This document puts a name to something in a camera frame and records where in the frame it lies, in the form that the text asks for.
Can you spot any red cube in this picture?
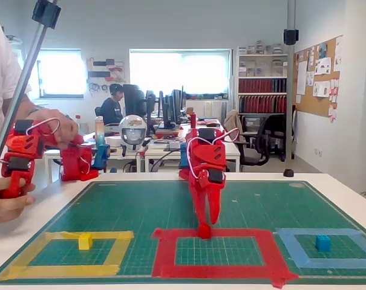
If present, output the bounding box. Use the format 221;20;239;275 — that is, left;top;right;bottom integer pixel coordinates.
198;223;212;240

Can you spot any red leader arm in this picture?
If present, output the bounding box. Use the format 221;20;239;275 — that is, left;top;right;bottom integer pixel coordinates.
1;119;99;199

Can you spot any person's left forearm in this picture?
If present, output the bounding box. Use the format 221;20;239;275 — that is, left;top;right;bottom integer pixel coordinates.
18;95;46;120

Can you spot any red tape square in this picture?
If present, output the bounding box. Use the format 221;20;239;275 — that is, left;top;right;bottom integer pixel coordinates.
151;228;300;289

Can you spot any blue cube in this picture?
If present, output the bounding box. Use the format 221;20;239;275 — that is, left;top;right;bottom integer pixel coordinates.
315;234;332;253

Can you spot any yellow cube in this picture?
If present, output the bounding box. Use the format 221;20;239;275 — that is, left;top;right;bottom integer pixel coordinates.
78;233;94;251

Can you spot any blue tape square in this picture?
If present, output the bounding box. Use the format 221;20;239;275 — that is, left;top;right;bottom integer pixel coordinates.
273;228;366;269

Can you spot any yellow tape square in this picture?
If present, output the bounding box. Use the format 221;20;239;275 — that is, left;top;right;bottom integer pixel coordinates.
0;231;134;282

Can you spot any person's left hand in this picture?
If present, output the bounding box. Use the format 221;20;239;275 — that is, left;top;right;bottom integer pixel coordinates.
27;108;80;150

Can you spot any person's right hand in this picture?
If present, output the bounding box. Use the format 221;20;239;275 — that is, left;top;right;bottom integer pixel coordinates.
0;176;37;226

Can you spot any blue table clamp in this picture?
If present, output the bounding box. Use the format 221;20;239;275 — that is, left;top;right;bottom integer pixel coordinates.
91;144;111;170
179;143;189;169

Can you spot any black office chair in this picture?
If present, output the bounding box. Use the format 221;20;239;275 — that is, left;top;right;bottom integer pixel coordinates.
261;114;288;163
235;116;271;173

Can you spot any beige jacket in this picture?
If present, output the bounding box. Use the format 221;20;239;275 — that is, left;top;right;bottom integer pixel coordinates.
224;109;247;143

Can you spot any green cutting mat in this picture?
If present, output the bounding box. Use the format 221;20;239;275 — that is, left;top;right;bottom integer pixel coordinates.
0;180;366;285

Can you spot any black computer monitor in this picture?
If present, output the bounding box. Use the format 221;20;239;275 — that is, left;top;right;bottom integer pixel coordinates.
123;84;147;119
158;90;176;129
170;86;186;124
145;90;158;135

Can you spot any white helmet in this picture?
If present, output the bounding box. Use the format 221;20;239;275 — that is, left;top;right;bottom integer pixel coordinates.
119;115;148;152

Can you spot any white bookshelf with binders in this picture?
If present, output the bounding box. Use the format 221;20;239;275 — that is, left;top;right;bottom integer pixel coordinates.
236;40;289;115

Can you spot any wide bright window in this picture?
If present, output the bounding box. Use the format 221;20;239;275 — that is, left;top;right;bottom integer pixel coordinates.
129;48;232;100

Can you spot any colourful drink bottle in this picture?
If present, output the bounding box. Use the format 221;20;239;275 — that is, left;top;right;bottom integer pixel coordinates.
94;116;106;149

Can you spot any seated person in dark top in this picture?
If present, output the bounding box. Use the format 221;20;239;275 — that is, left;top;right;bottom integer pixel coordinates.
94;83;126;126

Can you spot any cork pin board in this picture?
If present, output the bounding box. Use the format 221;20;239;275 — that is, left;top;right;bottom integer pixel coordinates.
293;34;344;123

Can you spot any small bright window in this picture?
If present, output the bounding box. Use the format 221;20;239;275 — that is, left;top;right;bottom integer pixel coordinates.
37;49;85;100

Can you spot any white red servo cable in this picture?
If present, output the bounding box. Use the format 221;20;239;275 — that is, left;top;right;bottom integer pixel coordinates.
186;127;240;182

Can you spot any black pole bracket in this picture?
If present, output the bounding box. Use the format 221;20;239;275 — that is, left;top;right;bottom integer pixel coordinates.
31;0;62;30
283;28;299;46

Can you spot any wall tool organizer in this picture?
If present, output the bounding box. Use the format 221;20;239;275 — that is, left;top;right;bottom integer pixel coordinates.
86;57;126;95

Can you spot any white leader arm cable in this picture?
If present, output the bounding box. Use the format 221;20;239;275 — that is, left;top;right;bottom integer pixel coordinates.
25;117;93;176

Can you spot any white wall shelf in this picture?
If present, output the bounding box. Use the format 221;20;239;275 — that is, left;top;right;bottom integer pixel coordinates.
4;33;24;60

